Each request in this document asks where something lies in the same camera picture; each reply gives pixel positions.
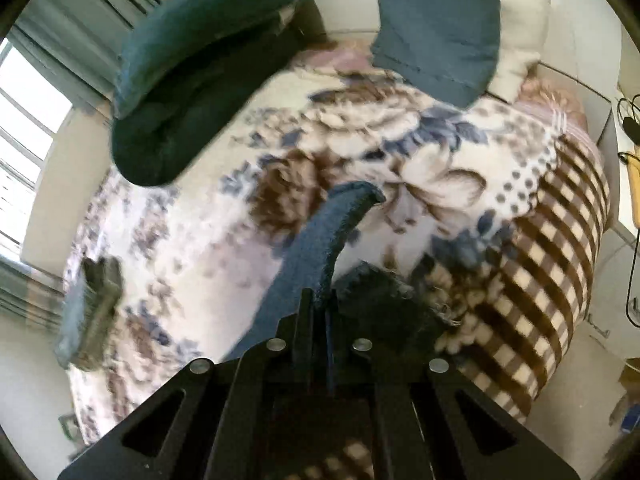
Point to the white nightstand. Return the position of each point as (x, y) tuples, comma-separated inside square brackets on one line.
[(622, 185)]

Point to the pink striped bed sheet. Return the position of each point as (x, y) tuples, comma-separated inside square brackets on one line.
[(550, 105)]

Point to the floral printed blanket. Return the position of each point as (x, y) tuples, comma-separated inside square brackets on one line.
[(210, 240)]

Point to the white framed window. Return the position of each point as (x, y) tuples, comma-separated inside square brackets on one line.
[(30, 125)]

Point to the dark green folded quilt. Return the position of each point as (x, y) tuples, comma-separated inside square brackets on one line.
[(200, 60)]

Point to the blue pillow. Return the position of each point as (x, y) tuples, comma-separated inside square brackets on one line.
[(440, 30)]

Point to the white pillow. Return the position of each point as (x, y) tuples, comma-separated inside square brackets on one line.
[(520, 35)]

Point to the grey-blue striped curtain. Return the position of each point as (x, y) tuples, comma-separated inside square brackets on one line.
[(75, 15), (25, 290)]

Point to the blue denim pants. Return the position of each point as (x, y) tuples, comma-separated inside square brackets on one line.
[(295, 260)]

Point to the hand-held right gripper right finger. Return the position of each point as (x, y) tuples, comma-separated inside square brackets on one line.
[(361, 362)]

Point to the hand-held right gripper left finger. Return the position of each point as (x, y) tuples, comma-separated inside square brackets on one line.
[(302, 332)]

